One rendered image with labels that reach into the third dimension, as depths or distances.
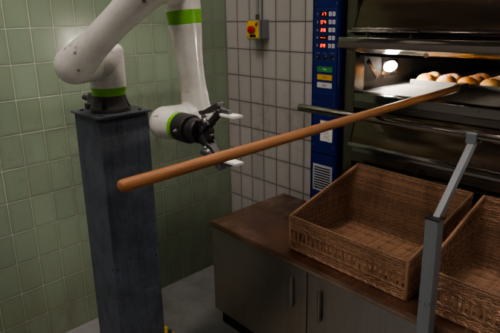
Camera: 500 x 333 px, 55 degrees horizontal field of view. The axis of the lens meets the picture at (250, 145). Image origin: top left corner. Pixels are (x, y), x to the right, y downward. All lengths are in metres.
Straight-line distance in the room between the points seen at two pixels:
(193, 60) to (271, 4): 1.05
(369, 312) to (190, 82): 1.03
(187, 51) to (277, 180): 1.30
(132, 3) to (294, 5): 1.16
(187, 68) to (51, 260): 1.32
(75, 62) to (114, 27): 0.19
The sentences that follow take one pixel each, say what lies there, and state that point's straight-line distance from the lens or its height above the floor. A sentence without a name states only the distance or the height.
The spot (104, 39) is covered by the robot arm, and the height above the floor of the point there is 1.47.
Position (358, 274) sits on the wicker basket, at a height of 0.60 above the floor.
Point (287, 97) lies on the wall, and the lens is 2.56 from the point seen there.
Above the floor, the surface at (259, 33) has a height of 1.44.
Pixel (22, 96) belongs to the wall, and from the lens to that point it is 2.32.
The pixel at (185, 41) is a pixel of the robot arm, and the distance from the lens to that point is 1.62.
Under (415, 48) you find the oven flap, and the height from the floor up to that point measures 1.40.
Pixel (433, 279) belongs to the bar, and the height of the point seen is 0.76.
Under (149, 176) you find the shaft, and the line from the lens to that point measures 1.10.
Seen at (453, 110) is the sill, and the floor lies 1.16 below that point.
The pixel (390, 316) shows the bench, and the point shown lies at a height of 0.53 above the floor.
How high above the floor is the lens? 1.54
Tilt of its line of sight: 15 degrees down
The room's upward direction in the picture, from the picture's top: 1 degrees counter-clockwise
